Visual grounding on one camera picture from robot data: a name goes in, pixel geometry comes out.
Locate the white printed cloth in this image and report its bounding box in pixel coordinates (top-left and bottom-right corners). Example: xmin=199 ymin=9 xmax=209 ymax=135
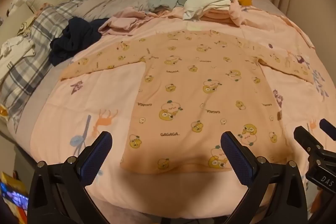
xmin=0 ymin=35 xmax=36 ymax=80

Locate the plaid grey pillow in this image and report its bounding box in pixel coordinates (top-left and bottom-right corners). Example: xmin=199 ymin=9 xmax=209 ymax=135
xmin=0 ymin=0 xmax=103 ymax=132

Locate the folded pink garment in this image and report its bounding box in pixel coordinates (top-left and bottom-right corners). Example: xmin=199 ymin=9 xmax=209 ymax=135
xmin=202 ymin=1 xmax=244 ymax=26

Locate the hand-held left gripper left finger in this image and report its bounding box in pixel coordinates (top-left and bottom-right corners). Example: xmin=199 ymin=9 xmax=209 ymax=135
xmin=28 ymin=131 xmax=113 ymax=224

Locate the colourful box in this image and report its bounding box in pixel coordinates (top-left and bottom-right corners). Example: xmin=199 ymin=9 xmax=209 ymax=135
xmin=0 ymin=172 xmax=29 ymax=224

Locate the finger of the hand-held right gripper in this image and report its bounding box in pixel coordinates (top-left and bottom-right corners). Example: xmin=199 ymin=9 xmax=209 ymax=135
xmin=319 ymin=118 xmax=336 ymax=138
xmin=293 ymin=126 xmax=324 ymax=159

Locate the crumpled pink garment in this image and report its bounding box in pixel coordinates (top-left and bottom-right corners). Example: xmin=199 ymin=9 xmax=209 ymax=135
xmin=98 ymin=10 xmax=168 ymax=37

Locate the grey bedsheet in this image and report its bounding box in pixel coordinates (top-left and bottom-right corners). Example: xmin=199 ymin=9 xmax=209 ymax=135
xmin=76 ymin=0 xmax=155 ymax=22

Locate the pink duck print shirt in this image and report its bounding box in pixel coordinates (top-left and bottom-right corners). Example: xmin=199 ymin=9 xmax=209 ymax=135
xmin=61 ymin=30 xmax=314 ymax=174

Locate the pink animal print blanket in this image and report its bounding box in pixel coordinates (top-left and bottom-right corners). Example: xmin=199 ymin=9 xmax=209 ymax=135
xmin=7 ymin=2 xmax=336 ymax=216

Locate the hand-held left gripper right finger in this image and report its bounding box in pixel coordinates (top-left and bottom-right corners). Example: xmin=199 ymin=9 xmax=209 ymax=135
xmin=220 ymin=131 xmax=308 ymax=224

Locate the navy garment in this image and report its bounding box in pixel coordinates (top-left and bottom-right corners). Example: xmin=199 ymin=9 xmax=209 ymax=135
xmin=49 ymin=17 xmax=109 ymax=67

